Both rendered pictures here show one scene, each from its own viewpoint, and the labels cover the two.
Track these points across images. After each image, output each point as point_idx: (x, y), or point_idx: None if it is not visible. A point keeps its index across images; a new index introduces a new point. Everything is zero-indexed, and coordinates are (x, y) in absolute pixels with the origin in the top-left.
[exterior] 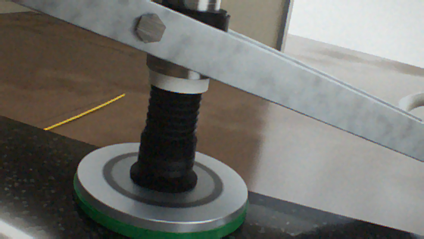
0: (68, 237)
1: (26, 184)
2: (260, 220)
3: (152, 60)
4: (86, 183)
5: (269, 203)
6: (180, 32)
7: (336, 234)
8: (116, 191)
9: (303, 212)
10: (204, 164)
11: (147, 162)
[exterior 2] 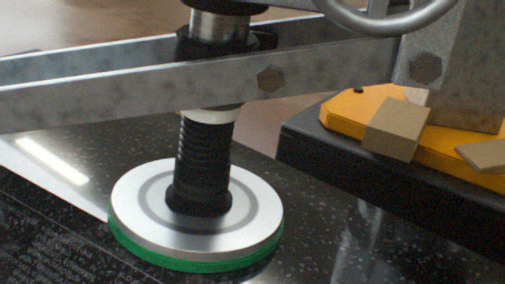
0: (283, 187)
1: (327, 237)
2: (115, 182)
3: None
4: (274, 196)
5: (84, 197)
6: None
7: (56, 160)
8: (248, 187)
9: (60, 182)
10: (140, 211)
11: None
